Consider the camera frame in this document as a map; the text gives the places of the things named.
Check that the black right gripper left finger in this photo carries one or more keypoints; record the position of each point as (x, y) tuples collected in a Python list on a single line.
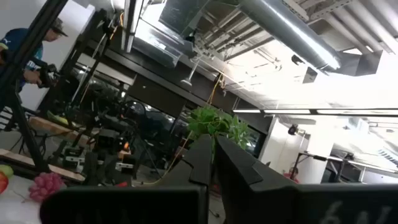
[(192, 168)]

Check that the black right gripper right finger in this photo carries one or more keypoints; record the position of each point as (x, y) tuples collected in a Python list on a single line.
[(242, 180)]

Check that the light green pepper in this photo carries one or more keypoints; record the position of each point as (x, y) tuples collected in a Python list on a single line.
[(5, 170)]

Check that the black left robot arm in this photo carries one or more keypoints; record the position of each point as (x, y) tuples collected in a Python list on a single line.
[(105, 140)]

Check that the green plant in white pot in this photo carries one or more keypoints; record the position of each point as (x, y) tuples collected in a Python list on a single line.
[(214, 123)]

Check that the white background desk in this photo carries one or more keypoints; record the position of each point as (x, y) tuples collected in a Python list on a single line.
[(357, 161)]

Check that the wooden background workbench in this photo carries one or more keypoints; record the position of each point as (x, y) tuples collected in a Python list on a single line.
[(62, 130)]

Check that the red grape bunch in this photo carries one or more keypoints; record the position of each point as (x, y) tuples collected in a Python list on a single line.
[(46, 186)]

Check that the black handheld device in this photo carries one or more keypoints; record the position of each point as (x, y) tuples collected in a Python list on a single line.
[(46, 74)]

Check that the person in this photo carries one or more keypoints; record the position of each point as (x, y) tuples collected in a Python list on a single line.
[(14, 37)]

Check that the black security camera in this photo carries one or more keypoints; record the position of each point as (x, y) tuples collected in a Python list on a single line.
[(293, 129)]

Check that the silver rectangular air duct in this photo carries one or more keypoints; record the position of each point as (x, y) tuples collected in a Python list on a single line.
[(161, 46)]

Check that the silver round air duct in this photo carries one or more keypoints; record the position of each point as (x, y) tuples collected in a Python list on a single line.
[(289, 31)]

